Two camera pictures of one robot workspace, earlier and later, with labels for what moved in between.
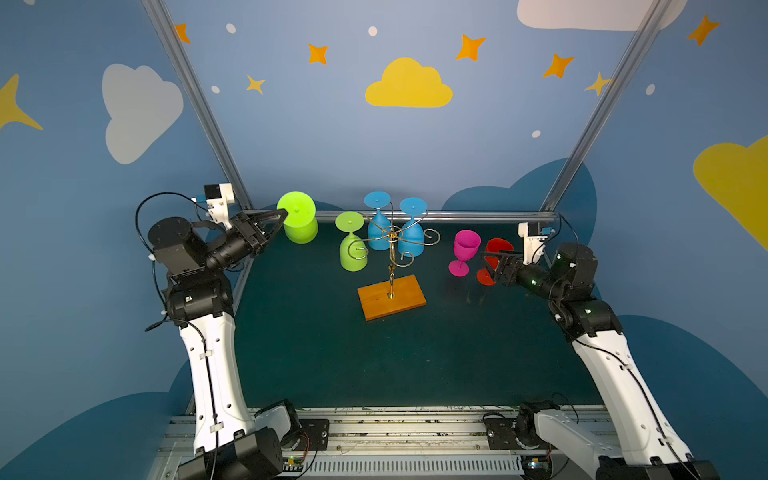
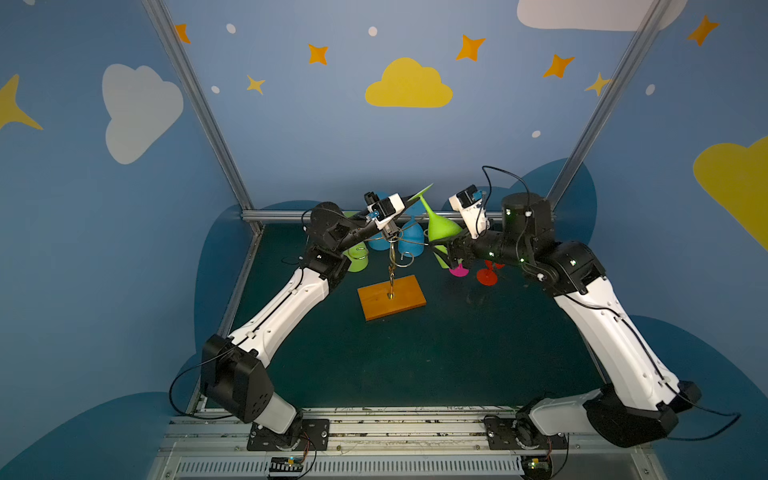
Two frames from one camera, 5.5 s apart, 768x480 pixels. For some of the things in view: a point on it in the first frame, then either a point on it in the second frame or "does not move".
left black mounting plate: x=314 y=435 does not move
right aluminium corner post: x=584 y=141 does not move
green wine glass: x=354 y=254 does not move
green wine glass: x=301 y=223 -> x=438 y=228
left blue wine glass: x=379 y=228 does not move
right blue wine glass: x=411 y=240 does not move
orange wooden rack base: x=376 y=304 does not move
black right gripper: x=512 y=271 -> x=458 y=249
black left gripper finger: x=259 y=216 -> x=410 y=199
